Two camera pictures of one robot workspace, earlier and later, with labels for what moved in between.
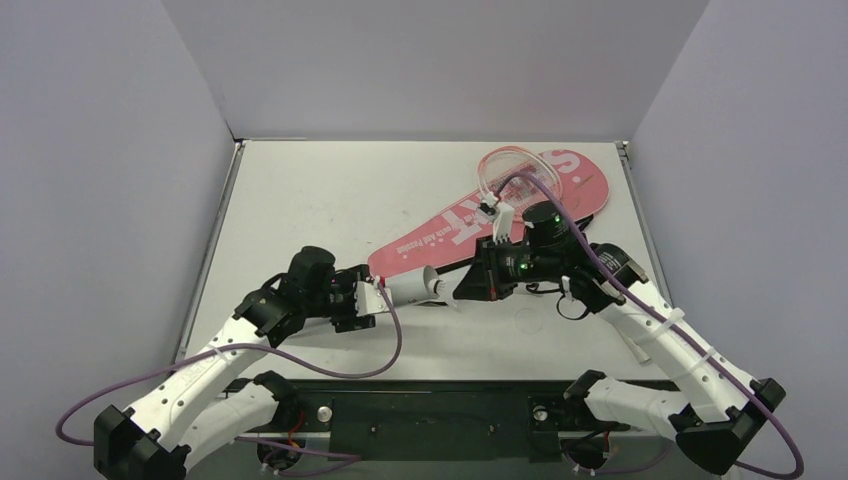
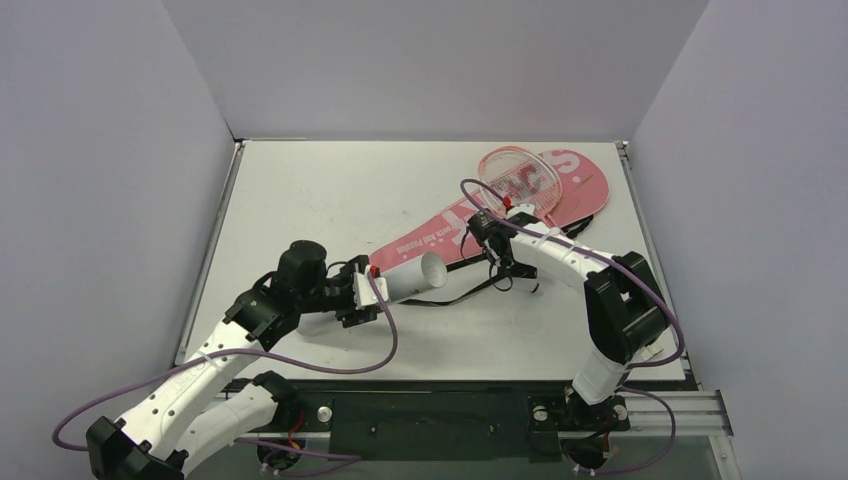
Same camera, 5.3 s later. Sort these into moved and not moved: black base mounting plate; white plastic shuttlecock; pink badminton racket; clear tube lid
Moved: white plastic shuttlecock
Not moved: black base mounting plate; clear tube lid; pink badminton racket
